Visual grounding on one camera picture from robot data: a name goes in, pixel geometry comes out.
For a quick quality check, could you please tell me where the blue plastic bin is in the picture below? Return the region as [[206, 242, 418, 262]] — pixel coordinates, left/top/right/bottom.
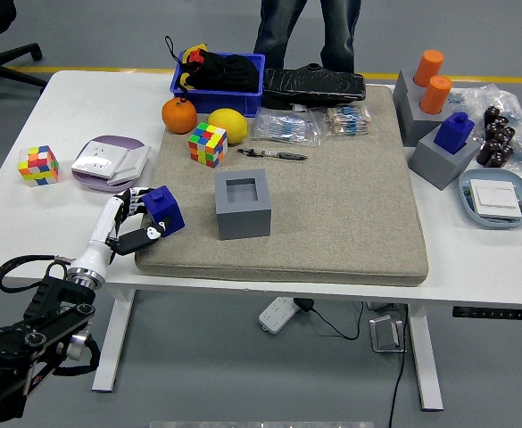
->
[[170, 51, 266, 118]]

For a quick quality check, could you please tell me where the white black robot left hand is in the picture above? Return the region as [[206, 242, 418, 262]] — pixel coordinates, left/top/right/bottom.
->
[[69, 186, 172, 274]]

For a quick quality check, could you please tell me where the yellow lemon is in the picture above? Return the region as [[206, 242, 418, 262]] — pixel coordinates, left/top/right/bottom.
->
[[207, 108, 249, 144]]

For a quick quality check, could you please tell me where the grey single-slot seal holder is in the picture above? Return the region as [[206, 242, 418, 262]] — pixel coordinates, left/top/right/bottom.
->
[[408, 122, 483, 192], [213, 168, 273, 242]]

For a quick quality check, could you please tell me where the colourful puzzle cube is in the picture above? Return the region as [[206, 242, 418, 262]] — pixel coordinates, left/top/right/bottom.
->
[[18, 145, 60, 187], [186, 121, 228, 169]]

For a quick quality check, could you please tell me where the silver metal bracket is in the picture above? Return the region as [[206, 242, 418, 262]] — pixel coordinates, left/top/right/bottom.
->
[[367, 314, 408, 354]]

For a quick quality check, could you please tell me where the black floor cable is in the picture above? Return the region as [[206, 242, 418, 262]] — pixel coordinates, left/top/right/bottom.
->
[[387, 311, 409, 424]]

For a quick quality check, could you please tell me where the white table leg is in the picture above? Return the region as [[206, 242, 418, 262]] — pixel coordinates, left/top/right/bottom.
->
[[405, 304, 444, 412], [91, 288, 137, 393]]

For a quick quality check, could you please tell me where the orange cylinder stamp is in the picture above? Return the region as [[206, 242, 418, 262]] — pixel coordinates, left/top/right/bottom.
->
[[413, 49, 445, 88], [418, 75, 453, 115]]

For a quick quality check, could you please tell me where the clear bag of blue resistors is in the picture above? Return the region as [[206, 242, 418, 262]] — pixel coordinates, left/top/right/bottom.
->
[[250, 108, 323, 147]]

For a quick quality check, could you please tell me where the grey-brown fabric mat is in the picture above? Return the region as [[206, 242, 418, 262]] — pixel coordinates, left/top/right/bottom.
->
[[134, 84, 429, 287]]

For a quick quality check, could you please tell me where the white switch panel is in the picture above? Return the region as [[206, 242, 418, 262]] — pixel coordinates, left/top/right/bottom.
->
[[106, 145, 153, 187], [468, 178, 522, 220]]

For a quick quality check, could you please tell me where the clear bag of brown resistors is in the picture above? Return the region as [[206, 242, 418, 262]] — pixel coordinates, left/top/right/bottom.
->
[[322, 105, 372, 138]]

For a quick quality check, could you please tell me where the light blue tray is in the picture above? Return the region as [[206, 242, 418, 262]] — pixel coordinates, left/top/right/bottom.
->
[[458, 168, 522, 229]]

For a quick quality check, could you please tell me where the blue square seal stamp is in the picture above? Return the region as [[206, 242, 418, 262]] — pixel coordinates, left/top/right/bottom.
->
[[433, 111, 475, 156], [142, 185, 186, 239]]

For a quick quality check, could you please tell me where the person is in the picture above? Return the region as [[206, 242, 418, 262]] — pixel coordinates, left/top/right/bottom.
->
[[253, 0, 362, 75]]

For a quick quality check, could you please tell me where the grey double-slot holder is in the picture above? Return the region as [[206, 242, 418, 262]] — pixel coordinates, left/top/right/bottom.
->
[[392, 69, 449, 147]]

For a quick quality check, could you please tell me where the orange fruit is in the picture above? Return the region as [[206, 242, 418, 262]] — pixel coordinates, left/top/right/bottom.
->
[[161, 97, 198, 135]]

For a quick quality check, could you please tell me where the yellow red toy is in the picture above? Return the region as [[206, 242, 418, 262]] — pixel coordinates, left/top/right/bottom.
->
[[178, 42, 208, 90]]

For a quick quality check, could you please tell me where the black plug with cable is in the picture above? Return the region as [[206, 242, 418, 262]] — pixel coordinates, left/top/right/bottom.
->
[[292, 297, 365, 341]]

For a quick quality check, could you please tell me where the black silver pen tool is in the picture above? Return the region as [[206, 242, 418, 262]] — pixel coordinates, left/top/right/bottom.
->
[[236, 147, 310, 161]]

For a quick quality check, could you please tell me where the black plastic-wrapped keyboard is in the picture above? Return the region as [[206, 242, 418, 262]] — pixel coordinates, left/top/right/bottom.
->
[[261, 67, 368, 111]]

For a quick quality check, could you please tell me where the black cloth pouch with cord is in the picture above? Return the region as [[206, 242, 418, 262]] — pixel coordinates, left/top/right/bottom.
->
[[163, 35, 261, 95]]

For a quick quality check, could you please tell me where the white power strip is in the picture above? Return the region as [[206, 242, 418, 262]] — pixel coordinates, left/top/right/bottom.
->
[[258, 296, 301, 334]]

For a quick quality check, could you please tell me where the white wall socket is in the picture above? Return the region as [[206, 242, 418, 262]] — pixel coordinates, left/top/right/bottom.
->
[[70, 141, 128, 179]]

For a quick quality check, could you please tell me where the black table control panel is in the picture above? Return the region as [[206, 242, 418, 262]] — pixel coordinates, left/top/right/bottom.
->
[[451, 305, 522, 321]]

